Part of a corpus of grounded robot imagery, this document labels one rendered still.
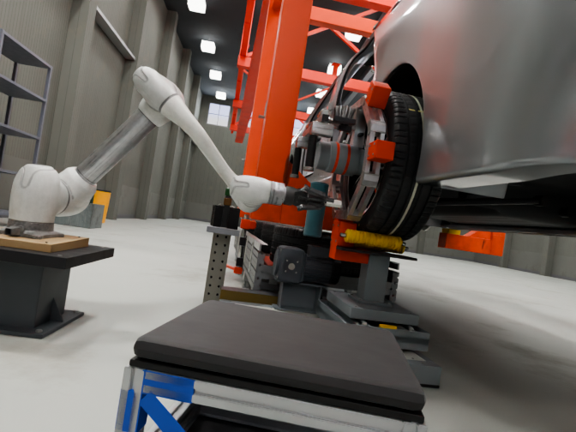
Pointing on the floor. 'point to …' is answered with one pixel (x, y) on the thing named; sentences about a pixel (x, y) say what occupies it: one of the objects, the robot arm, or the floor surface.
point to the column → (217, 267)
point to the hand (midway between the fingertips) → (333, 203)
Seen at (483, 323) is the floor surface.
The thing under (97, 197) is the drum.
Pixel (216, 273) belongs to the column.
